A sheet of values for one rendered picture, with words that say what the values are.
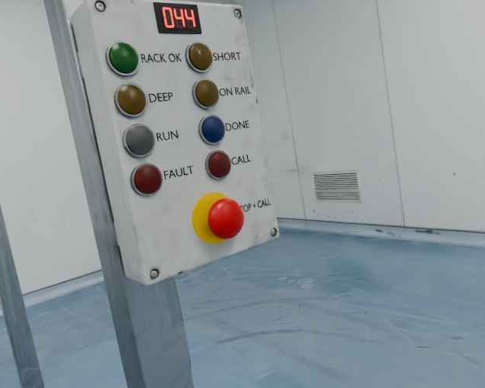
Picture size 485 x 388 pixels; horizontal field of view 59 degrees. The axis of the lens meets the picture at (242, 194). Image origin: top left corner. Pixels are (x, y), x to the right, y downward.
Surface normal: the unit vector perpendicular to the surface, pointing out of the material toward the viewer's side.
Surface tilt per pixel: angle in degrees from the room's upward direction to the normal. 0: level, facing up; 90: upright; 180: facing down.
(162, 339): 90
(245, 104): 90
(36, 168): 90
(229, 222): 93
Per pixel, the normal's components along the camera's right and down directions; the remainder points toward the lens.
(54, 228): 0.58, 0.00
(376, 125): -0.80, 0.21
